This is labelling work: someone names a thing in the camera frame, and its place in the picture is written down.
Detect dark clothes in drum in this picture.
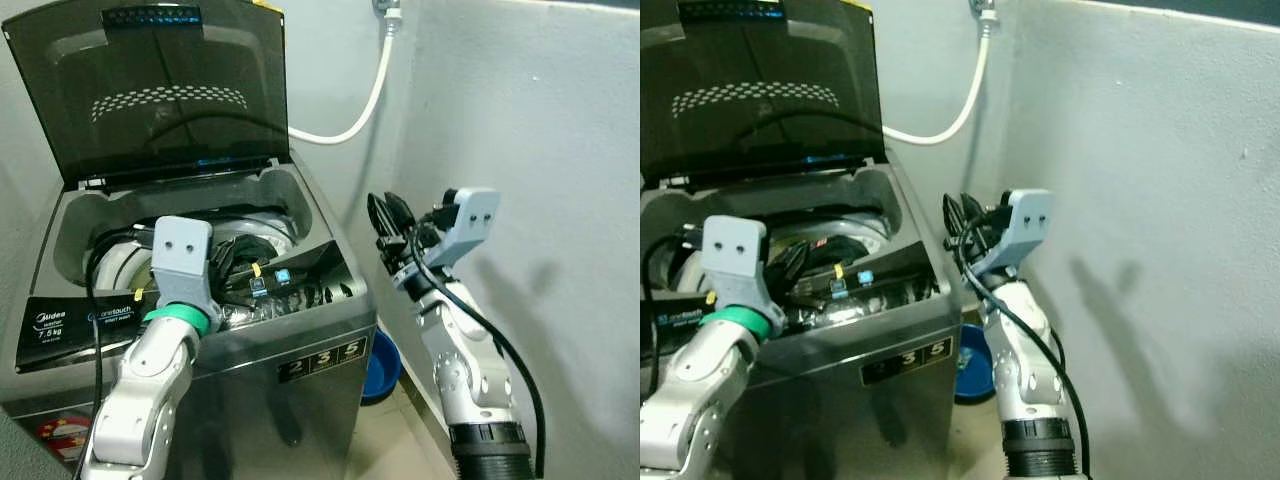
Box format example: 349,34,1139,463
205,232,293,269
790,236,869,269

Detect grey top-load washing machine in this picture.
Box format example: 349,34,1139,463
0,160,379,480
640,160,967,480

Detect black number label sticker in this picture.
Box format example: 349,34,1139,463
862,337,954,387
278,338,369,385

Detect blue plastic basin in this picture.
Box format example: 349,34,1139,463
953,322,998,405
360,328,403,405

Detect dark tinted washer lid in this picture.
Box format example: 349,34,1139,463
640,0,889,187
3,0,294,191

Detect red round washer sticker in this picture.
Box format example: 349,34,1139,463
38,415,91,463

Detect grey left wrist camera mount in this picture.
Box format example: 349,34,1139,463
700,214,772,317
150,215,217,321

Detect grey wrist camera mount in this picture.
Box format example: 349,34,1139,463
700,214,772,317
150,215,217,321
425,187,501,271
995,188,1055,277

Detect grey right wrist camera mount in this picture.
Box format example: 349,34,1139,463
995,188,1055,277
425,187,501,271

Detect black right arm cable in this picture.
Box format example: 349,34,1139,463
410,232,547,477
955,235,1093,477

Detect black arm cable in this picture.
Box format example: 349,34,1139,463
72,228,161,480
955,235,1093,477
410,232,547,477
640,232,713,401

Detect white water inlet hose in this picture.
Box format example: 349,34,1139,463
288,10,397,147
882,10,993,147

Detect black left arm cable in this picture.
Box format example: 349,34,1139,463
72,228,161,480
640,232,713,401

